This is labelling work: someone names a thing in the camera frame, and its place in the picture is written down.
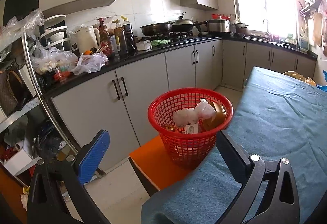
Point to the condiment bottles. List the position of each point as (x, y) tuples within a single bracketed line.
[(115, 42)]

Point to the silver rice cooker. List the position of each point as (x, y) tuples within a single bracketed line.
[(218, 26)]

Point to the white barcode medicine box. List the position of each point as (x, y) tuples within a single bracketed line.
[(192, 129)]

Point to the orange chair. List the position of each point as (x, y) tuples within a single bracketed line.
[(154, 168)]

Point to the blue table cloth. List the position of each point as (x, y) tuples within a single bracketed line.
[(277, 117)]

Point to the wall utensil rail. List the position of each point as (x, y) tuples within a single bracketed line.
[(310, 8)]

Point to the plastic bags on counter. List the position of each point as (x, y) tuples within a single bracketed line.
[(44, 60)]

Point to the red plastic basket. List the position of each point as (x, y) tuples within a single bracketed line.
[(187, 150)]

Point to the white red plastic bag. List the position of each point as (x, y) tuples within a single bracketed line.
[(187, 116)]

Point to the white electric kettle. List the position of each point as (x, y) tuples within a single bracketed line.
[(88, 37)]

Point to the yellow plastic bag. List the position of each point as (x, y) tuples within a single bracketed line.
[(300, 77)]

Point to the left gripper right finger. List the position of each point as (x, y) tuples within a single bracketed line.
[(280, 201)]

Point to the yellow plastic container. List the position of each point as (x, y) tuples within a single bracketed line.
[(217, 119)]

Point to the green cloth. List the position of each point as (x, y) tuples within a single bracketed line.
[(159, 42)]

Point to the brown pot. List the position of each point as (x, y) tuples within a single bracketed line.
[(241, 30)]

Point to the lower kitchen cabinets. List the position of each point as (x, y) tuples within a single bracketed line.
[(116, 98)]

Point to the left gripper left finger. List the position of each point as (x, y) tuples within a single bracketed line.
[(46, 203)]

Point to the wok with lid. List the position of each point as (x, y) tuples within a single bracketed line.
[(182, 25)]

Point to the black wok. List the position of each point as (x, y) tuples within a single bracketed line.
[(156, 29)]

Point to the white dish rack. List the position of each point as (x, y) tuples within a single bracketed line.
[(53, 33)]

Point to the metal shelf rack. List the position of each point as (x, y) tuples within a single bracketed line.
[(29, 130)]

